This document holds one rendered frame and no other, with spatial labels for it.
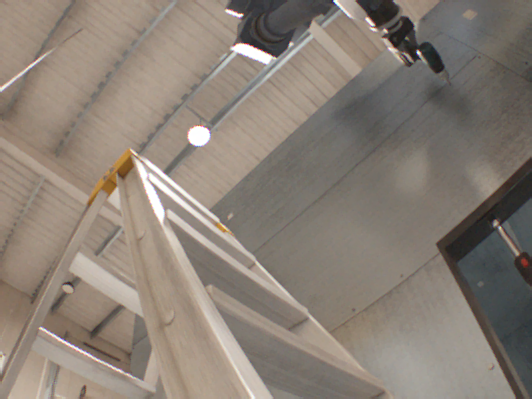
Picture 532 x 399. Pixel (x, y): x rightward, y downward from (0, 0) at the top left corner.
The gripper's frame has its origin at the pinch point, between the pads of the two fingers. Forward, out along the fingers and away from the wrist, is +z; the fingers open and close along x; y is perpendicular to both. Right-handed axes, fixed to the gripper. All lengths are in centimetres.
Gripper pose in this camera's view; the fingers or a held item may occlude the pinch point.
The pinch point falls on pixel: (414, 53)
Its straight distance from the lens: 151.2
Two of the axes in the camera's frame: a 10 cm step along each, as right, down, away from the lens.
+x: 6.5, -7.4, -1.3
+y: 2.7, 3.9, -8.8
